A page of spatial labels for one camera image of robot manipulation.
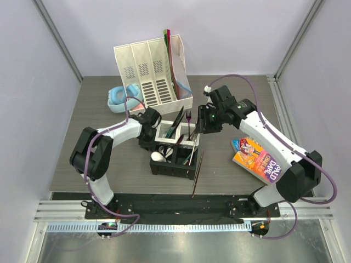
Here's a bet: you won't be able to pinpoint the light blue headphones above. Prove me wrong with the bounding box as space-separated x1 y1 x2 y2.
107 83 143 113

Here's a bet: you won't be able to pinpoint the thin dark metal chopstick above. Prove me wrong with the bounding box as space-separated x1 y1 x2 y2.
188 137 197 166

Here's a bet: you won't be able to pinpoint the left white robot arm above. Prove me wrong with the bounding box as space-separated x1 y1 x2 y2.
69 107 162 219

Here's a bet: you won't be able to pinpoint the pink paper label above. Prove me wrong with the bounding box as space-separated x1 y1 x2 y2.
131 103 145 111

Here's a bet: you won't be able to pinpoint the slotted cable duct strip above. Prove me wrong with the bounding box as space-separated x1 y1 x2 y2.
46 221 252 233

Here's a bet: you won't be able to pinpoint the blue treehouse book underneath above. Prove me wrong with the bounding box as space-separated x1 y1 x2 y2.
231 139 241 152

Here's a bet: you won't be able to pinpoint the white file organizer rack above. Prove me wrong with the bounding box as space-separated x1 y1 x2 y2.
114 38 193 115

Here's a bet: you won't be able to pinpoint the black plastic knife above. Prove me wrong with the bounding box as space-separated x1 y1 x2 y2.
170 107 184 130

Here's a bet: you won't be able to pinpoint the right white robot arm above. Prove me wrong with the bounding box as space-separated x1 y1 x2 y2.
196 85 322 216

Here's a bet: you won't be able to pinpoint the purple metallic spoon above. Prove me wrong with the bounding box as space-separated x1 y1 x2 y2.
173 134 184 147

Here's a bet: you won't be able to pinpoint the Roald Dahl colourful book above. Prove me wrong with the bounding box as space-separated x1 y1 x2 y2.
233 137 281 185

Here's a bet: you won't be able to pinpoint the teal handled black knife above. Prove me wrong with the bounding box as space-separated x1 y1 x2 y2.
165 128 175 139

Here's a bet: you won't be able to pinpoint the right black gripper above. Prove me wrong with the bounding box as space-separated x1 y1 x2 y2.
195 105 225 134

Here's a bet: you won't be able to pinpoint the green and tan chopstick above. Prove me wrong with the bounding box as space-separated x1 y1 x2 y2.
182 153 193 165

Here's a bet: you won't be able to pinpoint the coloured plastic folders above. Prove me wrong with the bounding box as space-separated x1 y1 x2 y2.
163 29 192 100

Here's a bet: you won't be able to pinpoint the black two-slot utensil container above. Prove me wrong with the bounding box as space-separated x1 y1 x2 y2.
150 145 198 180

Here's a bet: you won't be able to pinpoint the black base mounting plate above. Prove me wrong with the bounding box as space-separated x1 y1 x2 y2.
51 192 315 220

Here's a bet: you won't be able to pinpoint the white two-slot utensil container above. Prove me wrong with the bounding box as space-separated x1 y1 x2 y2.
155 121 200 148

